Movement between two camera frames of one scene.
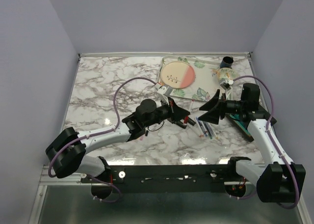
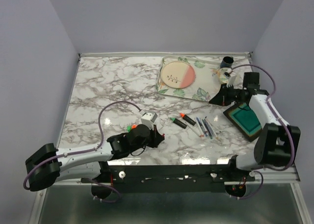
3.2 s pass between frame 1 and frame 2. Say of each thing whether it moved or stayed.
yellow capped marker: stayed
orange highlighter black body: stayed
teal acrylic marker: stayed
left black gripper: moved
